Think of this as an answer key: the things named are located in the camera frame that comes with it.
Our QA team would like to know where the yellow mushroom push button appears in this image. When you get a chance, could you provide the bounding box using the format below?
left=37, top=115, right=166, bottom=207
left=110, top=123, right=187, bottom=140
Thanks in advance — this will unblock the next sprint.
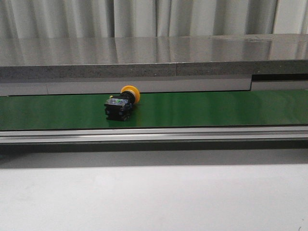
left=104, top=85, right=141, bottom=121

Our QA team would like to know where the grey panel under counter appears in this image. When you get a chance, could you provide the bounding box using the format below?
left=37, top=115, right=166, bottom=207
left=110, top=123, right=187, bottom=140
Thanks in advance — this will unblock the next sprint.
left=0, top=74, right=308, bottom=96

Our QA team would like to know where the green conveyor belt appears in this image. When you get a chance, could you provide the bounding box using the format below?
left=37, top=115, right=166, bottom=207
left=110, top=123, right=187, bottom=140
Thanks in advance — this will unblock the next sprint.
left=0, top=90, right=308, bottom=131

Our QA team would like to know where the grey stone counter slab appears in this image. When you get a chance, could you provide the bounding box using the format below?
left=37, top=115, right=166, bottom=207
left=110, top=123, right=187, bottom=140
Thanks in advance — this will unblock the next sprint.
left=0, top=34, right=308, bottom=83

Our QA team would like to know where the white pleated curtain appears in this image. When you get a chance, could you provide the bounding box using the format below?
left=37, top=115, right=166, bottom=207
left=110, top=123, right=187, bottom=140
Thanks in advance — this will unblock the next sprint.
left=0, top=0, right=308, bottom=39

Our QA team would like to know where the aluminium conveyor side rail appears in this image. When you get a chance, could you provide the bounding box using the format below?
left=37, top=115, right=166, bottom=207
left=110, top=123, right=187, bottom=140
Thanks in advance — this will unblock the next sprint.
left=0, top=125, right=308, bottom=144

